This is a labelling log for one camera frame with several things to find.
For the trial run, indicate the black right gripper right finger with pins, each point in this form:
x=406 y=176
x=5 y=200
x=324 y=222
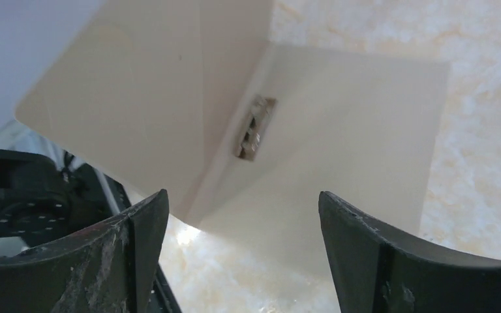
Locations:
x=377 y=267

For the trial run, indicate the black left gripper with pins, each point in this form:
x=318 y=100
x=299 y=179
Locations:
x=40 y=202

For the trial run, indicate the metal folder clip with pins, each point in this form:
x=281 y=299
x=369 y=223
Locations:
x=253 y=127

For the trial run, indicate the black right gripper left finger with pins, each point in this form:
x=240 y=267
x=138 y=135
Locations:
x=107 y=267

